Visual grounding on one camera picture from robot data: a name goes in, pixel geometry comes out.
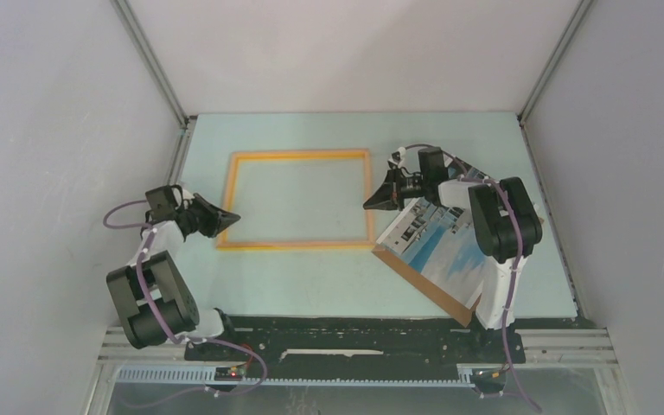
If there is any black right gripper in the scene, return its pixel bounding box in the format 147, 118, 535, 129
363, 166, 428, 211

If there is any orange wooden picture frame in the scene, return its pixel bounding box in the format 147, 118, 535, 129
214, 149, 377, 252

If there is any building and sky photo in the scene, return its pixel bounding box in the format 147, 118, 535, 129
375, 156, 516, 310

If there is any brown cardboard backing board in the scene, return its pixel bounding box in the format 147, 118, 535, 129
371, 245, 474, 328

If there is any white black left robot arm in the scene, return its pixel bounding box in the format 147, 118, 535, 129
106, 184, 241, 349

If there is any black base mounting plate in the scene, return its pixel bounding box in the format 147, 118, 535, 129
185, 312, 525, 381

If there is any small electronics board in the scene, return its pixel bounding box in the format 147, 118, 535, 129
214, 367, 246, 382

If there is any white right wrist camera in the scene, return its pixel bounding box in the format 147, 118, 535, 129
391, 147, 406, 165

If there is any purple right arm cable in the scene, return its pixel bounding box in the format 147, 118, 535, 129
405, 143, 541, 413

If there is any aluminium rail front frame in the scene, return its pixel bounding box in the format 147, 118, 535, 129
85, 316, 635, 414

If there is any left aluminium corner post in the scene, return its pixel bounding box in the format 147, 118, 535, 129
110, 0, 189, 129

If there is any aluminium corner post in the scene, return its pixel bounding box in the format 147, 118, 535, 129
518, 0, 597, 127
110, 0, 189, 129

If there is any right aluminium corner post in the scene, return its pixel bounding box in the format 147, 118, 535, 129
518, 0, 597, 127

